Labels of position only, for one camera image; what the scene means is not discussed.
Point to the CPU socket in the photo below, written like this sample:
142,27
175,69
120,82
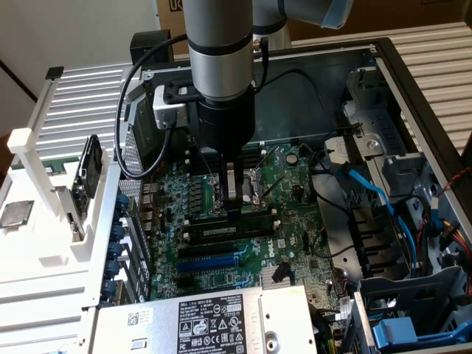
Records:
254,184

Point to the grey plastic disk bay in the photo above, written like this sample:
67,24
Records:
405,295

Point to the grey power supply unit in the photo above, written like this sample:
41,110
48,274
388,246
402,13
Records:
155,332

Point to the white parts rack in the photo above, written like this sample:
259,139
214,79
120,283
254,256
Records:
22,142

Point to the open PC case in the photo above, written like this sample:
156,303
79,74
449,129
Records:
295,107

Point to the silver CPU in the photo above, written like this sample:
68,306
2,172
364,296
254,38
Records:
16,214

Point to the blue card retention clip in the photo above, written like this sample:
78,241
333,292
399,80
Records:
115,250
117,231
122,203
110,288
113,268

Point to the green motherboard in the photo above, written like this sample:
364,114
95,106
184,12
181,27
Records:
295,221

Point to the thin metal locking lever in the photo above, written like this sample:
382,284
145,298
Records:
267,158
206,166

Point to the printed cardboard box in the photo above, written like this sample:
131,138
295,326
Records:
169,14

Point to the black clamp block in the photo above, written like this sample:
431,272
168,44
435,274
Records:
54,72

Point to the short black expansion slot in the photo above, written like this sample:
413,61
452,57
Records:
185,282

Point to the coin cell battery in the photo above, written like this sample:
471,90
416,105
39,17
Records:
292,158

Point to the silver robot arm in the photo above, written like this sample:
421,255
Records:
217,37

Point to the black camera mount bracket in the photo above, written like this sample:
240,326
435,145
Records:
180,90

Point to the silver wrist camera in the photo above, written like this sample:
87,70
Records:
166,110

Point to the black graphics card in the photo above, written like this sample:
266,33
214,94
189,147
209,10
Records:
92,162

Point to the plain brown cardboard box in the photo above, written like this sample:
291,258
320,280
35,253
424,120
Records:
405,11

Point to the blue expansion slot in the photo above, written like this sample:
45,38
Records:
206,264

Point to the metal drive cage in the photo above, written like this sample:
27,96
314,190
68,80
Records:
372,121

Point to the black box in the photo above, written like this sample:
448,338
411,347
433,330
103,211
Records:
147,42

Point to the silver chipset heatsink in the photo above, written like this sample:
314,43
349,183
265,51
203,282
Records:
269,280

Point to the black RAM slot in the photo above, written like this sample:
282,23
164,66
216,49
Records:
221,240
206,158
206,153
206,163
258,214
204,169

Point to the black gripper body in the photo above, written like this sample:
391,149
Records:
226,121

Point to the green RAM stick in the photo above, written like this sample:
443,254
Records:
48,167
206,233

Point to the long black expansion slot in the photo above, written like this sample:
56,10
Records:
206,250

